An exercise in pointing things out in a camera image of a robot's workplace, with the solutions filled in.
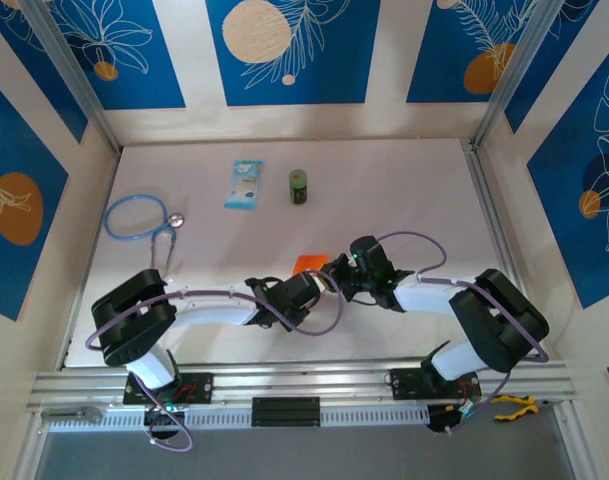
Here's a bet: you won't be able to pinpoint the green bottle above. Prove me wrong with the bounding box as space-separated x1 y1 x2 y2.
287 168 310 206

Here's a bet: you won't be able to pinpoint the black ribbed block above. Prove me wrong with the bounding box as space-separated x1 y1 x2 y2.
251 397 321 428

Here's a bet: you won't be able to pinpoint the light blue wipes packet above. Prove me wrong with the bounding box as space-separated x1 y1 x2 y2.
222 158 265 211

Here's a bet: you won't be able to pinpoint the blue stethoscope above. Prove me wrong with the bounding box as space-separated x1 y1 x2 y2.
102 193 187 276

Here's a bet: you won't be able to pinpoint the small circuit board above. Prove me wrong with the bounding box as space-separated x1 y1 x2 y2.
426 402 485 434
142 402 186 427

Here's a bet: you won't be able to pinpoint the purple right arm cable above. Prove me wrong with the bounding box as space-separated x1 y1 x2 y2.
376 229 550 436

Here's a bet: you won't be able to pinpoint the aluminium mounting rail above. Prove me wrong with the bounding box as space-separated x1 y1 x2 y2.
26 355 579 416

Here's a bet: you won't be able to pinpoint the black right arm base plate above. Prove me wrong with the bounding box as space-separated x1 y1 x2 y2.
389 367 480 401

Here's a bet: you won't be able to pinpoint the aluminium side rail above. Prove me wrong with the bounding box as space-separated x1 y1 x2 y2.
462 138 548 359

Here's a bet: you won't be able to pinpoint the white slotted cable duct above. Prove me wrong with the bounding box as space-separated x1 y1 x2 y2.
46 405 430 434

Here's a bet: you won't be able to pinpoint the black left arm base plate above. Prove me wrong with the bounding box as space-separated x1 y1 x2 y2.
122 372 215 406

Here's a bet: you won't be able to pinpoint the yellow handled pliers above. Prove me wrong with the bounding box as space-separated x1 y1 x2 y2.
492 394 555 422

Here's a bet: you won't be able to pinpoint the aluminium frame post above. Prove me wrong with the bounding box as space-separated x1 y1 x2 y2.
471 0 568 149
21 0 123 156

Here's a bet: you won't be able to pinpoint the small metal bracket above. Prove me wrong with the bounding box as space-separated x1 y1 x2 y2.
40 407 104 424

